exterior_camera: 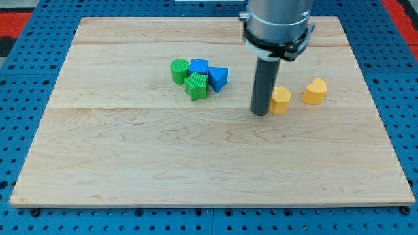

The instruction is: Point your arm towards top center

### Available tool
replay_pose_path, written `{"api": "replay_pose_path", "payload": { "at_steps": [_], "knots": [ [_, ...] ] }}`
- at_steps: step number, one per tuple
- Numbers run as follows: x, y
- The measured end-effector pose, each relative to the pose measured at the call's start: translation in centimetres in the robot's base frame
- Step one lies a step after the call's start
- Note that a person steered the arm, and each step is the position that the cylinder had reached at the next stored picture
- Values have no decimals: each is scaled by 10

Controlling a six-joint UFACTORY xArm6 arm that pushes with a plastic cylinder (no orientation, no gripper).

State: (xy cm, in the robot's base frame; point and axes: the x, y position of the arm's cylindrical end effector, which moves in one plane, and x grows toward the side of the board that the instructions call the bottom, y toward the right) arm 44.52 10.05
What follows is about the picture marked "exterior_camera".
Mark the blue cube block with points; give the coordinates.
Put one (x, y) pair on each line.
(199, 66)

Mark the blue triangle block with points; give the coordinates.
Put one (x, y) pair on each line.
(217, 78)

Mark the green cylinder block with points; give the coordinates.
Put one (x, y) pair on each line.
(179, 70)

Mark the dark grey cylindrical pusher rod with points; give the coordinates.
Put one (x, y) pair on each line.
(263, 86)

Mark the light wooden board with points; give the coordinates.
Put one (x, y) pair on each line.
(117, 132)

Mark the yellow pentagon block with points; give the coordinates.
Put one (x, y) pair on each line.
(280, 100)

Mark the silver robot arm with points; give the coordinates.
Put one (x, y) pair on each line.
(277, 29)

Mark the green star block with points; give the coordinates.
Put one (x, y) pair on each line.
(196, 86)

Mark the yellow heart block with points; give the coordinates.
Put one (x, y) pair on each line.
(315, 92)

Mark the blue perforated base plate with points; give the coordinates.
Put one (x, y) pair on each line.
(32, 67)

